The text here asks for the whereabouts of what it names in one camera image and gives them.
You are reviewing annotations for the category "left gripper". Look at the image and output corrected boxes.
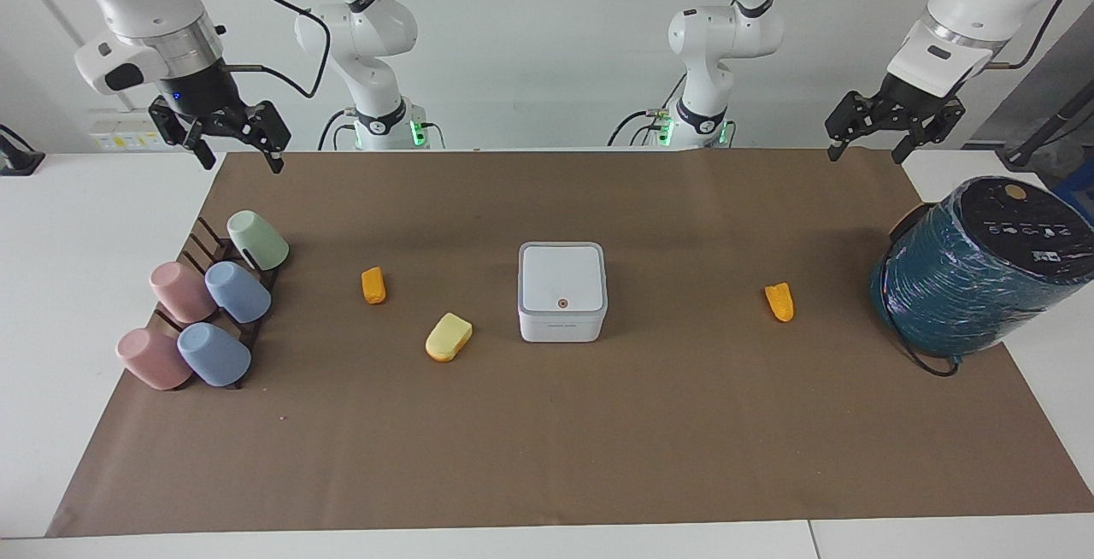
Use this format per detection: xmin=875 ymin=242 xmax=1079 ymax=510
xmin=824 ymin=72 xmax=968 ymax=166

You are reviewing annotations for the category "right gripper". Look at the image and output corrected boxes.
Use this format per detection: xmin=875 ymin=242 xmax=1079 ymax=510
xmin=148 ymin=59 xmax=292 ymax=175

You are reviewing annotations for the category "yellow trash piece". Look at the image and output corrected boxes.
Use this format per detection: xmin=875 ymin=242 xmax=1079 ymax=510
xmin=425 ymin=312 xmax=473 ymax=363

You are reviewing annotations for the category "white square lidded bin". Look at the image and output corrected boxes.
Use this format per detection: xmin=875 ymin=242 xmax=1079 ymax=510
xmin=517 ymin=241 xmax=609 ymax=344

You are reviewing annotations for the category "green cup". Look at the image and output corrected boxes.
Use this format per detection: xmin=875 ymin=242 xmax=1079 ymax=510
xmin=226 ymin=210 xmax=291 ymax=272

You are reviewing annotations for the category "dark brown cup rack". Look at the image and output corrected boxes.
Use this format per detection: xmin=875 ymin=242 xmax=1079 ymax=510
xmin=152 ymin=216 xmax=283 ymax=390

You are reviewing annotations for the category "black stand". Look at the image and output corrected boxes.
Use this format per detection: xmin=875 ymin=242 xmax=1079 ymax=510
xmin=996 ymin=85 xmax=1094 ymax=171
xmin=0 ymin=124 xmax=46 ymax=176

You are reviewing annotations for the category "blue cup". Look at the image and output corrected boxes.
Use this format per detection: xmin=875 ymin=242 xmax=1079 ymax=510
xmin=177 ymin=322 xmax=253 ymax=388
xmin=204 ymin=261 xmax=273 ymax=325

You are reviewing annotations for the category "pink cup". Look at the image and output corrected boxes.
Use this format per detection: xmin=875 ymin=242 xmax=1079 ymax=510
xmin=116 ymin=327 xmax=193 ymax=391
xmin=150 ymin=262 xmax=218 ymax=325

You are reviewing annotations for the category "teal wrapped cylinder, black top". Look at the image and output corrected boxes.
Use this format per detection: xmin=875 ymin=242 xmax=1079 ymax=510
xmin=869 ymin=175 xmax=1094 ymax=360

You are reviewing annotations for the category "blue object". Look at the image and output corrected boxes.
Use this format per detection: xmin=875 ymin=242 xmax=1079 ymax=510
xmin=1054 ymin=162 xmax=1094 ymax=222

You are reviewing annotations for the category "white wall socket strip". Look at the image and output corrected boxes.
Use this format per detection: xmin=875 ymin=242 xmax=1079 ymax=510
xmin=89 ymin=110 xmax=169 ymax=152

